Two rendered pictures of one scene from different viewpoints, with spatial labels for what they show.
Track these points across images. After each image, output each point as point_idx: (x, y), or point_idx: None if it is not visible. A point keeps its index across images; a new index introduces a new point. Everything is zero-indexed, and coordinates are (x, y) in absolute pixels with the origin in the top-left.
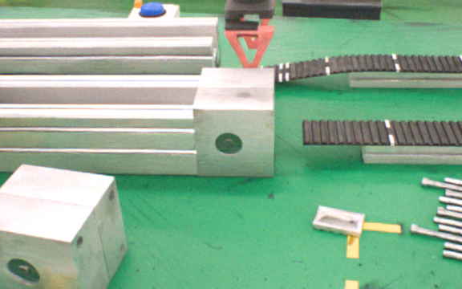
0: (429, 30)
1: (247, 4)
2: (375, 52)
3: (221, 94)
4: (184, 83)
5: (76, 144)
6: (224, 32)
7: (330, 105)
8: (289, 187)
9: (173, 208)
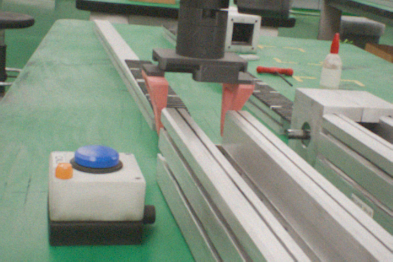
0: (26, 97)
1: (225, 56)
2: (91, 118)
3: (365, 101)
4: (348, 119)
5: None
6: (253, 88)
7: (220, 138)
8: None
9: None
